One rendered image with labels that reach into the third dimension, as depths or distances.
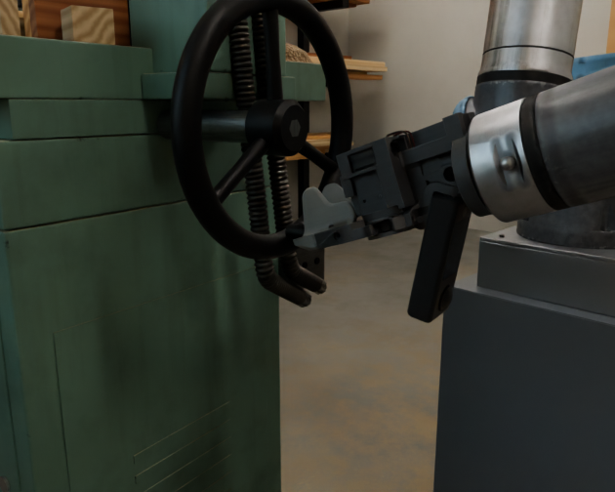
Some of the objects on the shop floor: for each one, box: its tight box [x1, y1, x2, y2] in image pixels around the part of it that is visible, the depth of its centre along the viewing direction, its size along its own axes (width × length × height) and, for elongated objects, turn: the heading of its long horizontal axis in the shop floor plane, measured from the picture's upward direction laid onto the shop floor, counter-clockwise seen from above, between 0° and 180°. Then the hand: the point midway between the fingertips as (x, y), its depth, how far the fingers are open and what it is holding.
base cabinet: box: [0, 185, 281, 492], centre depth 101 cm, size 45×58×71 cm
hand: (307, 246), depth 61 cm, fingers closed
